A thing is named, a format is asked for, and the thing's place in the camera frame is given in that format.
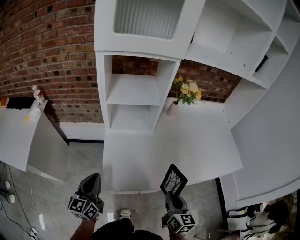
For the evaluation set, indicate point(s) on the ribbed glass cabinet door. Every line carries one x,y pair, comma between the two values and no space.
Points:
147,18

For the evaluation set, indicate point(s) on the black picture frame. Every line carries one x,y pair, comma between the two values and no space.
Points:
174,179

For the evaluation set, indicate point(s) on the orange packet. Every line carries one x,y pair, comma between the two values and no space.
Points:
4,101

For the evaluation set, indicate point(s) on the grey white shoe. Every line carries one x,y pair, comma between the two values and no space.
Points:
8,198
5,185

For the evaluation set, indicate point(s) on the person's black clothing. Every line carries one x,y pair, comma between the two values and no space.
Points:
117,230

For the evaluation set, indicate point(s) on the yellow flower bouquet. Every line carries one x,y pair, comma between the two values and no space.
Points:
188,90

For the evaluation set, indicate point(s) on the white open shelf unit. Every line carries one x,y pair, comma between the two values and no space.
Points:
133,91

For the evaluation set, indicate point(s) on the white and yellow box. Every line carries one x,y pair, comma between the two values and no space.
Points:
34,114

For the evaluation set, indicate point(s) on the person's white shoe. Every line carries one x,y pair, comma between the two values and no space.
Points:
125,213

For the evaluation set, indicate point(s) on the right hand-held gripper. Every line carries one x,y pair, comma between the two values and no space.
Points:
179,218

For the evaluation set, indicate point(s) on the white table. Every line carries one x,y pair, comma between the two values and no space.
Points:
178,145

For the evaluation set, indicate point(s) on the white power strip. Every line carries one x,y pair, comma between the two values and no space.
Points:
33,232

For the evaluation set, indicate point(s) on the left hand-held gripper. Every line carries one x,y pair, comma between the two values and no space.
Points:
85,206

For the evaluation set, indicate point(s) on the white tote bag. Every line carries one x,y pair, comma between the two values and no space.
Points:
250,223

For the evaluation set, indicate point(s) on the white tall side panel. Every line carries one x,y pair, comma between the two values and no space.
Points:
267,145

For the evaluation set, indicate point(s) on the black bag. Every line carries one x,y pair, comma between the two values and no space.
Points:
277,215

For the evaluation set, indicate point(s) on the person's left forearm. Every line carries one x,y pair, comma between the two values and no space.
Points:
84,230

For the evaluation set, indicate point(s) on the white side counter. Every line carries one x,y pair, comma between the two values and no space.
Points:
16,136

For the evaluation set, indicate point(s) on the pink vase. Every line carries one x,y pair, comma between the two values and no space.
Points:
172,109

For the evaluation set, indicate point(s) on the black flat device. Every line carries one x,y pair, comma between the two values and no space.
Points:
261,63

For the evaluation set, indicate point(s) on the black flat box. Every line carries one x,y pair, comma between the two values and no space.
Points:
20,102

